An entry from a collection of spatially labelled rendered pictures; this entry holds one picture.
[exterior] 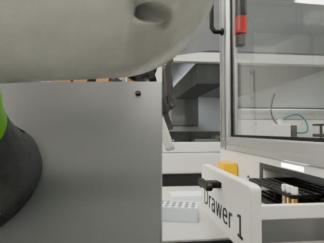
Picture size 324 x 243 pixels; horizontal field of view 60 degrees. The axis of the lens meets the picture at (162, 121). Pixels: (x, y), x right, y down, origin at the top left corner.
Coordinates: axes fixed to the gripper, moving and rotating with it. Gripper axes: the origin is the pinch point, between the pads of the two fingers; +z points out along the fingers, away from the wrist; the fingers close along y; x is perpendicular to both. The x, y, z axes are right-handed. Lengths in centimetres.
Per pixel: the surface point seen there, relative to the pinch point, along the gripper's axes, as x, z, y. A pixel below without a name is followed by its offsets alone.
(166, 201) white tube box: -31.0, 21.4, 3.0
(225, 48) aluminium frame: -40, -19, -35
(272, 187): 2.4, 17.1, -16.0
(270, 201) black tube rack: 1.6, 19.8, -15.1
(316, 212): 12.7, 19.5, -17.1
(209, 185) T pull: 3.6, 11.8, -4.3
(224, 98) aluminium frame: -41, -2, -29
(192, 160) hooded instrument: -80, 21, -17
